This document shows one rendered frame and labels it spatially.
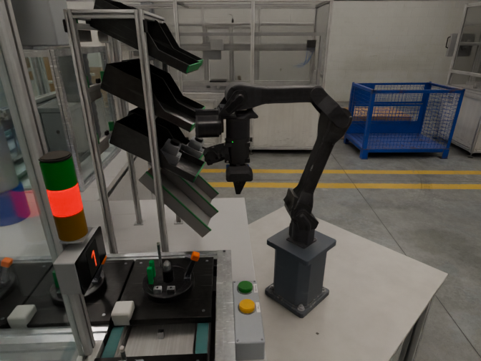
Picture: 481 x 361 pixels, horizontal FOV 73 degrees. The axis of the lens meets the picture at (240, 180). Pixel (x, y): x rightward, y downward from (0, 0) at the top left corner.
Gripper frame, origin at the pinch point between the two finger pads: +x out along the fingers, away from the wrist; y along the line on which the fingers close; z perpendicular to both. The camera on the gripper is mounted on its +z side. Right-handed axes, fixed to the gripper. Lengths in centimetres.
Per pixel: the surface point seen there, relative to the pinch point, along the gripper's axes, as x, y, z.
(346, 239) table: 40, -31, -44
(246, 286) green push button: 28.2, 7.3, -2.0
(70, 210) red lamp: -6.7, 26.1, 30.1
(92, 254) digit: 4.0, 24.2, 28.9
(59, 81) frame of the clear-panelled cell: -16, -80, 78
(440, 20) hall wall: -75, -806, -541
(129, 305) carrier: 26.4, 14.5, 27.4
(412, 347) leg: 72, -7, -66
